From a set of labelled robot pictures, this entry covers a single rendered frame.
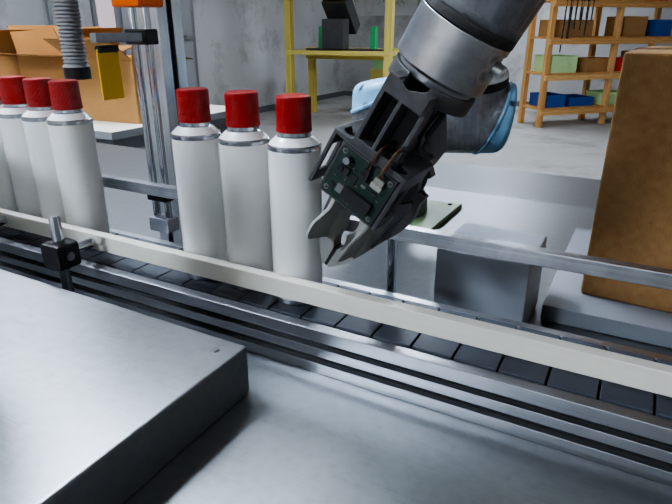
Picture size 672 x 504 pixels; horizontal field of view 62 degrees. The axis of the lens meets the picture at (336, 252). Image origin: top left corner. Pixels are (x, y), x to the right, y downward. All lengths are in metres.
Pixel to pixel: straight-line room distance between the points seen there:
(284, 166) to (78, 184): 0.31
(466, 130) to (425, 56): 0.52
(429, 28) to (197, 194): 0.30
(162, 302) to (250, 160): 0.20
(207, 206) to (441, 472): 0.35
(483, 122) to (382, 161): 0.51
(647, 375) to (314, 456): 0.26
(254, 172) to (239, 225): 0.06
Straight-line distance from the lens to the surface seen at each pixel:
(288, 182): 0.53
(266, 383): 0.55
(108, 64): 0.72
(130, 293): 0.69
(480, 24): 0.41
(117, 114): 2.50
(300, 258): 0.55
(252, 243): 0.58
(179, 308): 0.64
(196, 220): 0.62
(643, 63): 0.66
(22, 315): 0.63
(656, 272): 0.51
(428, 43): 0.42
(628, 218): 0.69
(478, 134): 0.93
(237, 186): 0.57
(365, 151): 0.43
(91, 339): 0.56
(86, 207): 0.76
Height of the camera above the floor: 1.14
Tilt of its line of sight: 22 degrees down
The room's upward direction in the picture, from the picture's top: straight up
